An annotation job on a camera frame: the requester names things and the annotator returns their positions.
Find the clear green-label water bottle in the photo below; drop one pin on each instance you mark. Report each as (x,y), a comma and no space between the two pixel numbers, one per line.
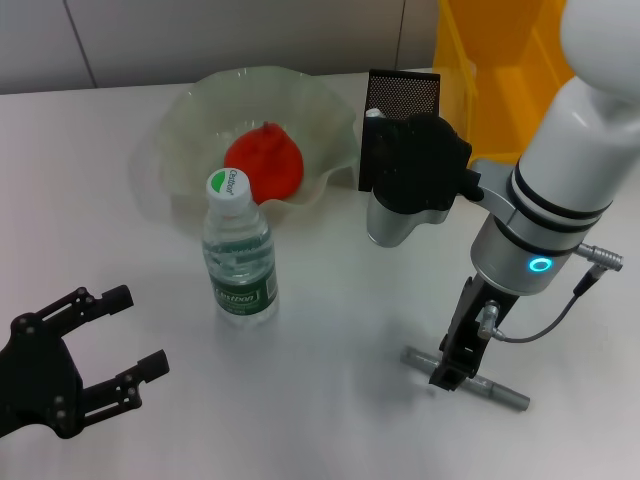
(240,295)

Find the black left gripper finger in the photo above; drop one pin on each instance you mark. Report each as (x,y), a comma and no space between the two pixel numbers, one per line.
(117,297)
(150,365)

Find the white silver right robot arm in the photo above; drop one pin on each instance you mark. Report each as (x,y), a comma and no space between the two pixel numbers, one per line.
(565,150)

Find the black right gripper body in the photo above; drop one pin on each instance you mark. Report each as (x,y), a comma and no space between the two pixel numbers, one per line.
(475,320)

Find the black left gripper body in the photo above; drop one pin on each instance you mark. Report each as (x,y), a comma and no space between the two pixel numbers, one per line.
(35,375)

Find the green glass fruit bowl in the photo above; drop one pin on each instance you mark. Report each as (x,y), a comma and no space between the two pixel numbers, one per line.
(200,115)

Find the yellow plastic storage bin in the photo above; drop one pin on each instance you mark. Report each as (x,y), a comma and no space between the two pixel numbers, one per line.
(500,75)

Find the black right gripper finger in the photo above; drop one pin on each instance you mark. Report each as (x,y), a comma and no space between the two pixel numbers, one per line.
(452,372)

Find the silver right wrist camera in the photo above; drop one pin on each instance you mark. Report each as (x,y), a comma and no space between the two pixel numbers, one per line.
(420,165)

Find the black mesh trash can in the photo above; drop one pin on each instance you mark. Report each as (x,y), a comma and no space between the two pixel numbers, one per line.
(400,95)

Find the grey marker pen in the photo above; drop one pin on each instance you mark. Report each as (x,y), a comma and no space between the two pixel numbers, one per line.
(505,394)

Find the orange fruit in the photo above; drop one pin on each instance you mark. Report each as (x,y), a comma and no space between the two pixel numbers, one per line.
(270,160)

